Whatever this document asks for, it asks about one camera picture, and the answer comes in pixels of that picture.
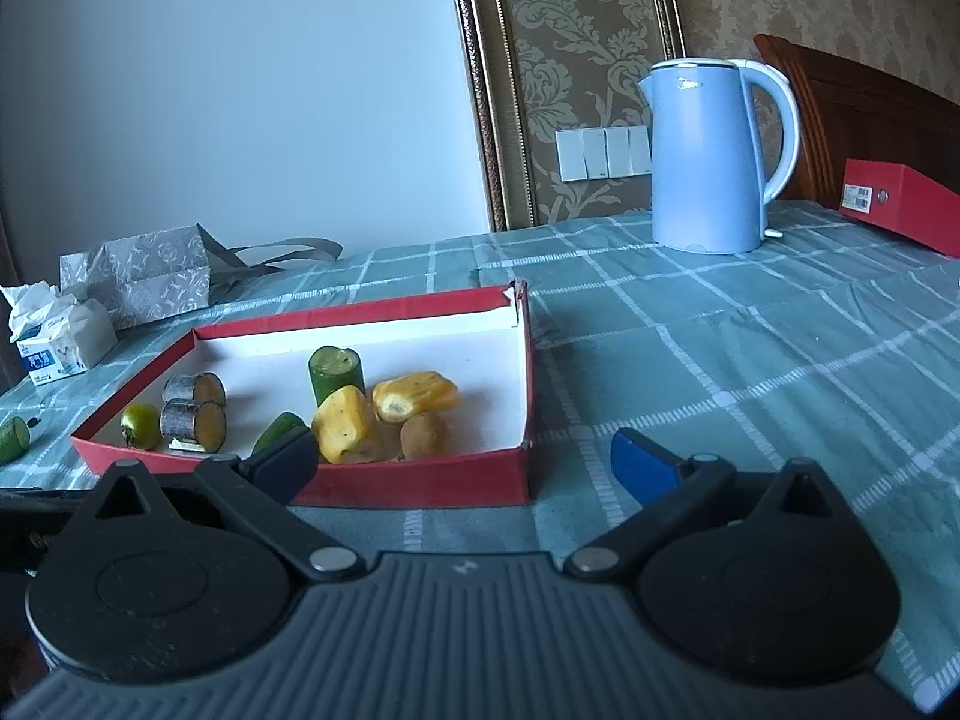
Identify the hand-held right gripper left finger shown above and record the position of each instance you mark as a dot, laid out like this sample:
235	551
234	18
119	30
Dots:
289	466

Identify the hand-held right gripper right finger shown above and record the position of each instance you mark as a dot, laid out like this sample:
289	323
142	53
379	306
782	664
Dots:
643	466

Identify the green cucumber piece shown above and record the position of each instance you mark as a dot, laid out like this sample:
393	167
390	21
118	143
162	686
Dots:
11	441
279	431
336	375

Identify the yellow fruit piece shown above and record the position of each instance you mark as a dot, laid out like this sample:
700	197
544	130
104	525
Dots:
416	396
345	424

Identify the brown round fruit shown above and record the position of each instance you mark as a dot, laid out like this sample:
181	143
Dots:
424	435

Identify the green round fruit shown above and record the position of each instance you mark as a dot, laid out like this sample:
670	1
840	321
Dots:
141	426

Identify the red cardboard box lid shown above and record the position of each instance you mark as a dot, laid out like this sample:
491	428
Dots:
450	476

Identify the green checked tablecloth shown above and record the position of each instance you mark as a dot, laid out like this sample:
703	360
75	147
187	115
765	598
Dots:
712	360

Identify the silver patterned gift bag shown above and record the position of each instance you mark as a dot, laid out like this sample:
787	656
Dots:
150	277

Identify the white tissue pack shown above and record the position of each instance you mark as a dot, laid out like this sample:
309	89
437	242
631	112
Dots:
64	337

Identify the dark object with gold print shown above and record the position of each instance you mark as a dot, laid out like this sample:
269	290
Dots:
30	525

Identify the light blue electric kettle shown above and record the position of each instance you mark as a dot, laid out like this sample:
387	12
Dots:
705	165

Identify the red cardboard box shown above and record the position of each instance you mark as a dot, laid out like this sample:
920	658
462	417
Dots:
915	202

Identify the brown wooden headboard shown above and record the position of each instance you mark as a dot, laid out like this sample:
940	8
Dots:
840	112

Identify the white wall switch panel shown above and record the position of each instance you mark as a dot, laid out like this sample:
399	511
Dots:
600	154

